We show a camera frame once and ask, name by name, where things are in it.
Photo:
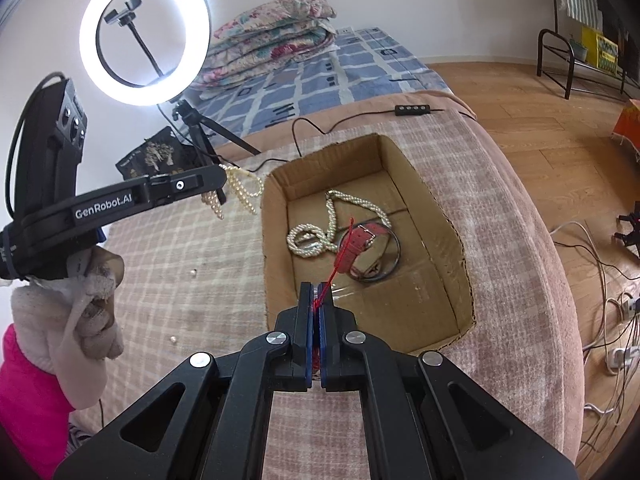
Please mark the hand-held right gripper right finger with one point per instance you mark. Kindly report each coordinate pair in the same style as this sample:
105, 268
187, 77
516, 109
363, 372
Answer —
400, 400

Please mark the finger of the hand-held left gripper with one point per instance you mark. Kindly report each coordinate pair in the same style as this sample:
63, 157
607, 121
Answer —
180, 185

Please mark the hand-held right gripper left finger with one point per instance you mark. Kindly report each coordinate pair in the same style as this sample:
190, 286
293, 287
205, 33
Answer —
240, 400

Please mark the cardboard box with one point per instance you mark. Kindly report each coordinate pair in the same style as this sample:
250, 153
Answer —
430, 290

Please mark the black bangle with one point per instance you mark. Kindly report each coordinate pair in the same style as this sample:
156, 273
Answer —
372, 280

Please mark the person's left forearm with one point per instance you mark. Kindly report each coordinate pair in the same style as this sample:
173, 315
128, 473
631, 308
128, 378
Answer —
30, 400

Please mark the person's left hand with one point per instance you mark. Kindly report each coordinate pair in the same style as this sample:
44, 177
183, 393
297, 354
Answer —
60, 325

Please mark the black printed snack bag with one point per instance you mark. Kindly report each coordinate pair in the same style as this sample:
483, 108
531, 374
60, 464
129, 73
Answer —
150, 152

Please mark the black tripod stand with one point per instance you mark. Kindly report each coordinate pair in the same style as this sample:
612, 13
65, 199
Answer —
197, 130

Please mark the pink plaid blanket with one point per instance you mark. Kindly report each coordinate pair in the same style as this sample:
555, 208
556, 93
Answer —
200, 240

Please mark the folded floral quilt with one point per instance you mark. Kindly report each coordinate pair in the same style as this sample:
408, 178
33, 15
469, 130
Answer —
280, 52

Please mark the black phone holder clamp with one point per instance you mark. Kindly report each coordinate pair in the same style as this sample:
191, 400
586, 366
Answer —
122, 16

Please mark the blue patterned bed sheet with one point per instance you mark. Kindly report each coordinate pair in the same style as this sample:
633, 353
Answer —
350, 70

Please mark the white power strip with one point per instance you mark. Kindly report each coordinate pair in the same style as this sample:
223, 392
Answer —
620, 357

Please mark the small black floor tripod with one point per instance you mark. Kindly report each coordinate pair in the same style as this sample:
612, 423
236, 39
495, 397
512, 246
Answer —
631, 225

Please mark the orange cloth covered table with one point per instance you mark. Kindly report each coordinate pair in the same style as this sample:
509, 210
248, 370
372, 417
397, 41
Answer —
630, 125

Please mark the small green pot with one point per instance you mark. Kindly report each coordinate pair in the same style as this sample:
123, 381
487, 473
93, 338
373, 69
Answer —
578, 50

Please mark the black clothes rack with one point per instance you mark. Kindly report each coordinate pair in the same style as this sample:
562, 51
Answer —
555, 31

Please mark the yellow box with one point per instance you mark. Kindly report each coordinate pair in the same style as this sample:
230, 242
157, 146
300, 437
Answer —
600, 50

